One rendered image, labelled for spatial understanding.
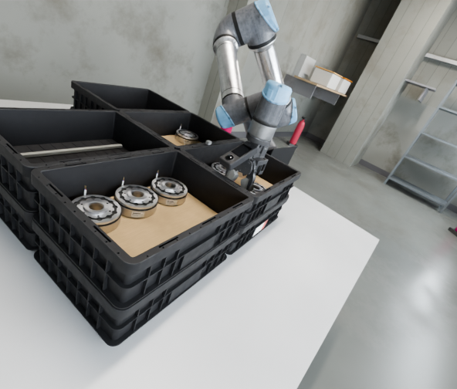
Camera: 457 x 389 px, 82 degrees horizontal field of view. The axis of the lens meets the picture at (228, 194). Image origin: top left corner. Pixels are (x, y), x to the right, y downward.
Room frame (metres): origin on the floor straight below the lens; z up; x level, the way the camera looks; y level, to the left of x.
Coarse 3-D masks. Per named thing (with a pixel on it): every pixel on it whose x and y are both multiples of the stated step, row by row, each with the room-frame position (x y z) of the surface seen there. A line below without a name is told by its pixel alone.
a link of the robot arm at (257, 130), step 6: (252, 120) 0.76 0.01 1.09; (252, 126) 0.75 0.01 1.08; (258, 126) 0.74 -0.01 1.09; (264, 126) 0.74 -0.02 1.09; (252, 132) 0.74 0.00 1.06; (258, 132) 0.74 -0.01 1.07; (264, 132) 0.74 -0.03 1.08; (270, 132) 0.75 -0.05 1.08; (258, 138) 0.74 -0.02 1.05; (264, 138) 0.74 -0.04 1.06; (270, 138) 0.75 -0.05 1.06
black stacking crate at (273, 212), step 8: (272, 208) 0.83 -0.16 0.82; (280, 208) 0.96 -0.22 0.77; (264, 216) 0.78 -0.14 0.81; (272, 216) 0.90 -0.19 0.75; (256, 224) 0.78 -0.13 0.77; (240, 232) 0.64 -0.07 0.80; (248, 232) 0.71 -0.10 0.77; (240, 240) 0.68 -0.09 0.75; (248, 240) 0.74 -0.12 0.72; (232, 248) 0.66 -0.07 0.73
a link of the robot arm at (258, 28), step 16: (240, 16) 1.11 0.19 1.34; (256, 16) 1.11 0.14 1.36; (272, 16) 1.11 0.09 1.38; (240, 32) 1.11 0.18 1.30; (256, 32) 1.12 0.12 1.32; (272, 32) 1.15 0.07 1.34; (256, 48) 1.15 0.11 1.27; (272, 48) 1.18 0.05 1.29; (272, 64) 1.20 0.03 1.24; (288, 112) 1.29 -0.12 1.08
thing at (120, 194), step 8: (128, 184) 0.57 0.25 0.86; (136, 184) 0.58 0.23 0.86; (120, 192) 0.53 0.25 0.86; (152, 192) 0.57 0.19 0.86; (120, 200) 0.49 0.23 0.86; (128, 200) 0.51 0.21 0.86; (144, 200) 0.53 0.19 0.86; (152, 200) 0.55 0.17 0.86; (136, 208) 0.49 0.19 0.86; (144, 208) 0.50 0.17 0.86
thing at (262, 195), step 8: (216, 144) 0.93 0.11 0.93; (224, 144) 0.97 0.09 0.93; (184, 152) 0.75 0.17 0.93; (224, 176) 0.69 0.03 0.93; (296, 176) 0.93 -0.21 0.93; (280, 184) 0.79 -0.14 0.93; (288, 184) 0.87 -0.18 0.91; (248, 192) 0.65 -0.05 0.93; (264, 192) 0.68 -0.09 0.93; (272, 192) 0.73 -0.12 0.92; (256, 200) 0.64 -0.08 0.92
